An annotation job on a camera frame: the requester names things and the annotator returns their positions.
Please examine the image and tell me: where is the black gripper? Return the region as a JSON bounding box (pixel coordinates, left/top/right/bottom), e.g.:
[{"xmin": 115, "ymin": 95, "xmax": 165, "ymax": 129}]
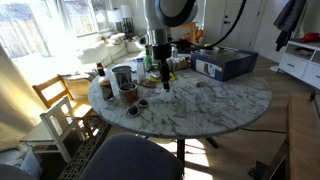
[{"xmin": 152, "ymin": 43, "xmax": 172, "ymax": 92}]

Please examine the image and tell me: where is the transparent cup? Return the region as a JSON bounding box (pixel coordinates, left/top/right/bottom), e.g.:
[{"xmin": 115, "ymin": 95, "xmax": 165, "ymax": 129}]
[{"xmin": 159, "ymin": 88, "xmax": 174, "ymax": 103}]

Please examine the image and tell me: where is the brown ceramic cup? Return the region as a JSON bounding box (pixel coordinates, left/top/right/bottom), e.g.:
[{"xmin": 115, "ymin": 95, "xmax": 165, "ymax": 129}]
[{"xmin": 118, "ymin": 82, "xmax": 139, "ymax": 104}]

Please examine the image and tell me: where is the grey metal cup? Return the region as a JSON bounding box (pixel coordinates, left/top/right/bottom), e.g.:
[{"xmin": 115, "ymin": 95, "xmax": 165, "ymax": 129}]
[{"xmin": 111, "ymin": 65, "xmax": 133, "ymax": 88}]

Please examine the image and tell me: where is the yellow packet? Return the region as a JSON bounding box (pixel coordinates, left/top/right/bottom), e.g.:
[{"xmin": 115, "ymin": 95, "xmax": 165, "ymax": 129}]
[{"xmin": 148, "ymin": 72, "xmax": 177, "ymax": 83}]

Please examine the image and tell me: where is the crumpled white cloth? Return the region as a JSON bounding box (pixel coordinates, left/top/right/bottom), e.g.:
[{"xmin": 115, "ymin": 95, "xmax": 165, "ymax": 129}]
[{"xmin": 166, "ymin": 55, "xmax": 192, "ymax": 72}]

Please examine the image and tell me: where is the red snack wrapper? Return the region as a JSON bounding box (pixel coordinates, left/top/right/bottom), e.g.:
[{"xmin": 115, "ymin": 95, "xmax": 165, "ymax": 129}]
[{"xmin": 139, "ymin": 80, "xmax": 157, "ymax": 89}]

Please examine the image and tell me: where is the green glass bottle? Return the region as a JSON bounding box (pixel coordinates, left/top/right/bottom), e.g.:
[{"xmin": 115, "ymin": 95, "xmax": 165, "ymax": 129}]
[{"xmin": 143, "ymin": 44, "xmax": 154, "ymax": 73}]

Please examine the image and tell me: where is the white bottle blue cap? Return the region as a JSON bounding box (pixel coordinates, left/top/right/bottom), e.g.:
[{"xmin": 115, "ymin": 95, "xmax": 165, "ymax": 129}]
[{"xmin": 136, "ymin": 57, "xmax": 147, "ymax": 84}]

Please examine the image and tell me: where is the orange stuffed toy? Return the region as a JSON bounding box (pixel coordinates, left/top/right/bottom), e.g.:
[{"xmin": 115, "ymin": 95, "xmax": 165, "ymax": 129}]
[{"xmin": 194, "ymin": 28, "xmax": 205, "ymax": 43}]

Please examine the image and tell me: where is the wooden chair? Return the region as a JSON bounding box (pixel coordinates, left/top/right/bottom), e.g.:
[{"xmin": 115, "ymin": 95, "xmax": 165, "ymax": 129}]
[
  {"xmin": 173, "ymin": 21, "xmax": 198, "ymax": 46},
  {"xmin": 32, "ymin": 73, "xmax": 94, "ymax": 134}
]

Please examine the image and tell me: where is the red capped sauce bottle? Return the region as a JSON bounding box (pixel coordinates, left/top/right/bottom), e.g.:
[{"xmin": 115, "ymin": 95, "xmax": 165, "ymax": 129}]
[{"xmin": 96, "ymin": 62, "xmax": 115, "ymax": 101}]

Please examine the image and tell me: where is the striped blanket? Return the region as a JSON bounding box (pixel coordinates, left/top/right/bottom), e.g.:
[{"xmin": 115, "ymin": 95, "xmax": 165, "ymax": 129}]
[{"xmin": 108, "ymin": 32, "xmax": 127, "ymax": 46}]

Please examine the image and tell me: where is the dark blue shoebox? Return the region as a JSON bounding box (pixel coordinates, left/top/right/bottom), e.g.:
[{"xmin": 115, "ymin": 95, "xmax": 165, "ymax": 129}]
[{"xmin": 190, "ymin": 47, "xmax": 259, "ymax": 83}]

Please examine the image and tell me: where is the white sofa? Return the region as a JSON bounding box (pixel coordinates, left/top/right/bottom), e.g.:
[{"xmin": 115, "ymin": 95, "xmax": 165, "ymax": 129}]
[{"xmin": 77, "ymin": 31, "xmax": 148, "ymax": 68}]

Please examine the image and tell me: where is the white table lamp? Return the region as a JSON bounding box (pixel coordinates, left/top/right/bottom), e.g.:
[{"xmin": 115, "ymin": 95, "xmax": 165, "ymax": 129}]
[
  {"xmin": 119, "ymin": 4, "xmax": 134, "ymax": 29},
  {"xmin": 106, "ymin": 8, "xmax": 124, "ymax": 33}
]

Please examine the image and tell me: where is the black table leg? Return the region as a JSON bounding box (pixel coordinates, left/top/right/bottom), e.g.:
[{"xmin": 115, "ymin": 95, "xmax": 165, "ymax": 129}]
[{"xmin": 146, "ymin": 134, "xmax": 219, "ymax": 180}]

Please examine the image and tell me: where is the grey upholstered chair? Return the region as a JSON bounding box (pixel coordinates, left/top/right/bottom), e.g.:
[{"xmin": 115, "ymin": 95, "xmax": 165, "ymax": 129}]
[{"xmin": 78, "ymin": 133, "xmax": 184, "ymax": 180}]

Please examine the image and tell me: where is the white door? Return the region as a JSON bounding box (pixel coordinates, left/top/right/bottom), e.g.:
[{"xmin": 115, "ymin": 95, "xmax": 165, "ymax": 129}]
[{"xmin": 219, "ymin": 0, "xmax": 264, "ymax": 51}]

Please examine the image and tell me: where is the patterned rug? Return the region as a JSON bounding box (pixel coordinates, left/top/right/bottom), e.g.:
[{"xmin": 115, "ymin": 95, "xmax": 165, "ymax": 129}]
[{"xmin": 56, "ymin": 116, "xmax": 113, "ymax": 180}]

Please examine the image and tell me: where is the white small chair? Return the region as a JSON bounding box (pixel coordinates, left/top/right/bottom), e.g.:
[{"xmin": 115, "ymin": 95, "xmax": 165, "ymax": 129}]
[{"xmin": 19, "ymin": 96, "xmax": 86, "ymax": 164}]

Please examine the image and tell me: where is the white drawer cabinet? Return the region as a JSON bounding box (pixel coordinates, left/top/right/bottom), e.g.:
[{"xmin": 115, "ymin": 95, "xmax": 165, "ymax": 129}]
[{"xmin": 277, "ymin": 39, "xmax": 320, "ymax": 90}]

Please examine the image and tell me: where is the dark hanging jacket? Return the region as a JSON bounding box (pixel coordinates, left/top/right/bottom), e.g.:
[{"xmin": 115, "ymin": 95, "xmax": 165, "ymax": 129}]
[{"xmin": 273, "ymin": 0, "xmax": 308, "ymax": 52}]

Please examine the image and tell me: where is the red item on cabinet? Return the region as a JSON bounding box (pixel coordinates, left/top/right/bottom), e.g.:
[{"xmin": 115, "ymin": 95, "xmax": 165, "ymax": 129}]
[{"xmin": 298, "ymin": 32, "xmax": 320, "ymax": 44}]

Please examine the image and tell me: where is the wooden bench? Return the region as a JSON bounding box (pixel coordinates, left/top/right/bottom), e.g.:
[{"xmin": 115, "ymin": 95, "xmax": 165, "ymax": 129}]
[{"xmin": 286, "ymin": 91, "xmax": 320, "ymax": 180}]

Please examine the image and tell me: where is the beige curtain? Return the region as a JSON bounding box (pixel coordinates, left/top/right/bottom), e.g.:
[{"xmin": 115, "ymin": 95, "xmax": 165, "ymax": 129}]
[{"xmin": 0, "ymin": 44, "xmax": 48, "ymax": 153}]

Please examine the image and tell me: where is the white plastic bag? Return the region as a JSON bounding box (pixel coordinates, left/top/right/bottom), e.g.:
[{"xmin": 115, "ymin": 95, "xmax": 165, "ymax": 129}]
[{"xmin": 18, "ymin": 146, "xmax": 44, "ymax": 179}]

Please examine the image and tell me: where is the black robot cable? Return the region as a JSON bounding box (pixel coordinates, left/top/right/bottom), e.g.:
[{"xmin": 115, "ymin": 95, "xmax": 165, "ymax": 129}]
[{"xmin": 171, "ymin": 0, "xmax": 249, "ymax": 48}]

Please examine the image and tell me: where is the black floor cable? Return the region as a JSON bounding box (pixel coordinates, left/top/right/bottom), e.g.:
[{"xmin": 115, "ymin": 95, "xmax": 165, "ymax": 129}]
[{"xmin": 240, "ymin": 126, "xmax": 288, "ymax": 135}]

